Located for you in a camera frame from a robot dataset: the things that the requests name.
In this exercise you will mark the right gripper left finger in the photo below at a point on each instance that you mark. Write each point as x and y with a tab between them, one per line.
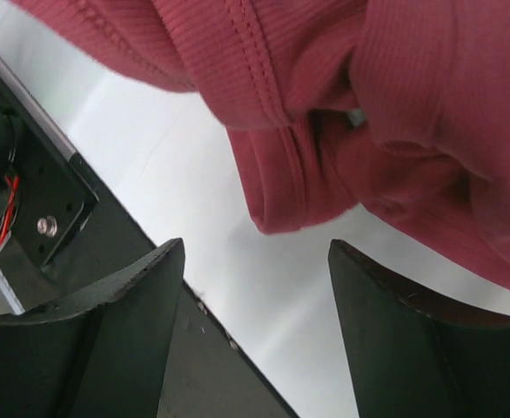
99	352

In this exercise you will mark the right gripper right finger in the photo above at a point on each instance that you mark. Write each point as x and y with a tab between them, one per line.
414	352

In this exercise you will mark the dark red tank top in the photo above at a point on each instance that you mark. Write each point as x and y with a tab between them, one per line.
400	106

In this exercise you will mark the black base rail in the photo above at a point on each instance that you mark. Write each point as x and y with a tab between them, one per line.
61	228

